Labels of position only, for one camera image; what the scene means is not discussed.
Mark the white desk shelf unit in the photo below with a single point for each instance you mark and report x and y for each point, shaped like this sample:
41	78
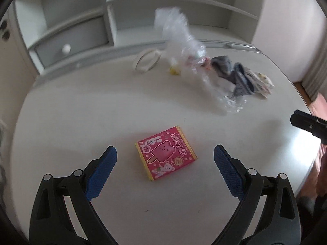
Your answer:
138	25

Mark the grey sock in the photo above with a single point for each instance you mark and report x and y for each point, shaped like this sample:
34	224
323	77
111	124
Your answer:
224	66

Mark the pink blanket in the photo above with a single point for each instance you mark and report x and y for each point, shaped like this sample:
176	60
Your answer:
322	163

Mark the pink snack box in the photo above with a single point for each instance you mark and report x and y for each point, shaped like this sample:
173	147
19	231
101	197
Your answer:
163	155

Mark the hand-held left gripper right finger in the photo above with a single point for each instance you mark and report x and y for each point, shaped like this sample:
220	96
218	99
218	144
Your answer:
228	173

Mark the white door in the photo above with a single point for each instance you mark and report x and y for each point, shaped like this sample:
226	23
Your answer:
15	69

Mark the white curtain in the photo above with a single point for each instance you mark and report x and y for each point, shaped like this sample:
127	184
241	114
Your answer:
316	76

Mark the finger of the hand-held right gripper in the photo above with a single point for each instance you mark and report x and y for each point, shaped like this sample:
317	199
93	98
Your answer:
306	122

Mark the patterned white sock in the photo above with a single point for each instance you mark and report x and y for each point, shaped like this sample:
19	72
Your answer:
260	81

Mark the white drawer knob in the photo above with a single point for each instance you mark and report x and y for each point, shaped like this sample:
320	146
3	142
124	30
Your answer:
66	48

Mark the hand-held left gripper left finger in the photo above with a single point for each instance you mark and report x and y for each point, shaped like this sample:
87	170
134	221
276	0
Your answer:
102	176

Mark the black door lock knob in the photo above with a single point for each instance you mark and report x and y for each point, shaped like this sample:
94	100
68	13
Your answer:
5	34

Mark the grey drawer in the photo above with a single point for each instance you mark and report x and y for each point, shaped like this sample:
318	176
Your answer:
76	38

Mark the clear plastic bag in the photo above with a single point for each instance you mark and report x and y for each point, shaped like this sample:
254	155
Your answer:
178	38

